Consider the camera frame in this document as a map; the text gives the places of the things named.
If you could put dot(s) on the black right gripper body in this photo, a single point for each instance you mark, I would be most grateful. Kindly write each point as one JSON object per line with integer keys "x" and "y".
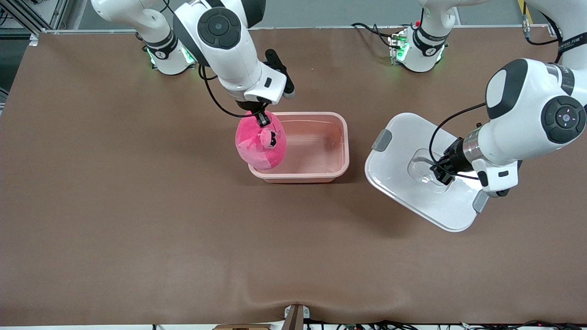
{"x": 255, "y": 108}

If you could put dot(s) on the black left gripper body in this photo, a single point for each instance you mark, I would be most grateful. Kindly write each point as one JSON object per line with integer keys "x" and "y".
{"x": 453, "y": 158}

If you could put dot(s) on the pink plush toy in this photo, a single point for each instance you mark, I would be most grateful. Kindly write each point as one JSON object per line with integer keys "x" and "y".
{"x": 257, "y": 156}

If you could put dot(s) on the white box lid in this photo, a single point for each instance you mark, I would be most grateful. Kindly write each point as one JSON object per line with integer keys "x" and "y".
{"x": 399, "y": 183}

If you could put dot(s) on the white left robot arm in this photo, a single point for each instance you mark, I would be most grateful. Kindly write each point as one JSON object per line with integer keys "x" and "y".
{"x": 518, "y": 114}

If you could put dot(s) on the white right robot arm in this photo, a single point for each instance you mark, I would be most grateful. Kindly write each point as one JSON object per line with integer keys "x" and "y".
{"x": 229, "y": 55}

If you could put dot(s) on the pink plastic storage box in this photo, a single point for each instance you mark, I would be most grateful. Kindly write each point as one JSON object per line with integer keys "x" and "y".
{"x": 316, "y": 146}

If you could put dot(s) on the brown table mat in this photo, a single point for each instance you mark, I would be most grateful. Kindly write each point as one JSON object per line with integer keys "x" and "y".
{"x": 293, "y": 252}

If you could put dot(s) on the silver table edge rail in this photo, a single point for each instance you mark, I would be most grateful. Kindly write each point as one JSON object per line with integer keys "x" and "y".
{"x": 321, "y": 27}

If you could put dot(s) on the grey metal mounting bracket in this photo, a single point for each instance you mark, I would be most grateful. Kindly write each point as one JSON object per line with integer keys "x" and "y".
{"x": 296, "y": 318}

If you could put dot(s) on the aluminium frame strut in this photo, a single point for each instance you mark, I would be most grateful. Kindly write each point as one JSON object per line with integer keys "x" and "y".
{"x": 59, "y": 11}

